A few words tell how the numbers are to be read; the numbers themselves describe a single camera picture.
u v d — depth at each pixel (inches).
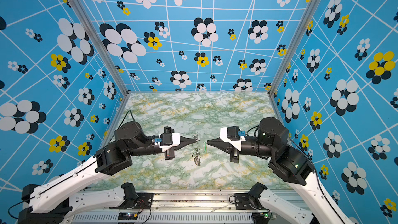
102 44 36.8
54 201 15.8
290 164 14.9
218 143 18.3
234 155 17.0
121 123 41.3
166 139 15.3
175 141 15.7
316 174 15.1
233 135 14.7
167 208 28.4
